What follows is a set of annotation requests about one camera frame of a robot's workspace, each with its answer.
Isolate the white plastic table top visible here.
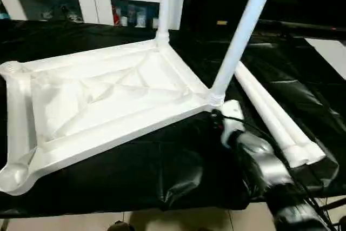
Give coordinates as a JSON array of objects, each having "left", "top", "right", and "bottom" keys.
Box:
[{"left": 0, "top": 38, "right": 225, "bottom": 197}]

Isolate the black plastic mat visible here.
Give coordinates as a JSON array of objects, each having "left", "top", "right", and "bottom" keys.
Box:
[{"left": 0, "top": 19, "right": 346, "bottom": 220}]

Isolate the white flat panel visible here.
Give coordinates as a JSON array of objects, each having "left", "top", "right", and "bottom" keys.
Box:
[{"left": 305, "top": 38, "right": 346, "bottom": 81}]

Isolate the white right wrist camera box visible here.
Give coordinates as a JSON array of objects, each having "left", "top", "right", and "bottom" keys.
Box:
[{"left": 218, "top": 99, "right": 247, "bottom": 148}]

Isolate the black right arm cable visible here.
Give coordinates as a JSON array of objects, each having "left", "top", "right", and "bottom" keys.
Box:
[{"left": 215, "top": 112, "right": 327, "bottom": 226}]

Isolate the dark horizontal rail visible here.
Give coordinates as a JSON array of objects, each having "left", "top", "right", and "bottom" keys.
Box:
[{"left": 253, "top": 19, "right": 346, "bottom": 31}]

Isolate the black floor cable bundle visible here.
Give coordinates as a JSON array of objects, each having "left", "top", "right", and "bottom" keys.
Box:
[{"left": 322, "top": 196, "right": 346, "bottom": 231}]

